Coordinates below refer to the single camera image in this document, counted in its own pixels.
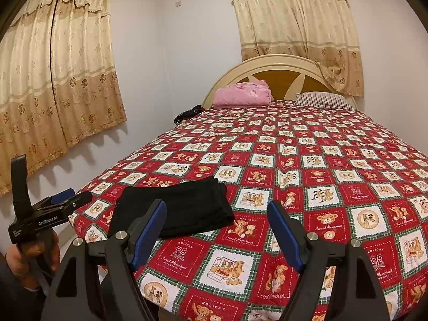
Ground black pants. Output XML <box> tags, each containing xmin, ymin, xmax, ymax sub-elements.
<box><xmin>107</xmin><ymin>176</ymin><xmax>235</xmax><ymax>240</ymax></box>

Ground person's left hand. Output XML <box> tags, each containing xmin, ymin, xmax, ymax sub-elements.
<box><xmin>5</xmin><ymin>230</ymin><xmax>60</xmax><ymax>290</ymax></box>

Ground red patchwork bear bedsheet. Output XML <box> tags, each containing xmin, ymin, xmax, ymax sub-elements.
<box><xmin>70</xmin><ymin>101</ymin><xmax>427</xmax><ymax>320</ymax></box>

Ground black object beside bed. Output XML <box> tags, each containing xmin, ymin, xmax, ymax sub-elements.
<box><xmin>173</xmin><ymin>105</ymin><xmax>205</xmax><ymax>126</ymax></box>

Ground striped pillow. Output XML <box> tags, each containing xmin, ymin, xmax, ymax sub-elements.
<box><xmin>295</xmin><ymin>91</ymin><xmax>354</xmax><ymax>110</ymax></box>

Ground pink folded blanket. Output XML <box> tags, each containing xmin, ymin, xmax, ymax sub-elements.
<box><xmin>213</xmin><ymin>80</ymin><xmax>271</xmax><ymax>107</ymax></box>

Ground cream wooden headboard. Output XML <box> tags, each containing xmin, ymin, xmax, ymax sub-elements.
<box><xmin>202</xmin><ymin>54</ymin><xmax>337</xmax><ymax>109</ymax></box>

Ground beige curtain behind headboard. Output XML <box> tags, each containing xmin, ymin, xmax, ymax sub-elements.
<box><xmin>231</xmin><ymin>0</ymin><xmax>364</xmax><ymax>97</ymax></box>

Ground beige curtain on side wall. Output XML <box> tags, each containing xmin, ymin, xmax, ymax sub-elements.
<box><xmin>1</xmin><ymin>0</ymin><xmax>126</xmax><ymax>194</ymax></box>

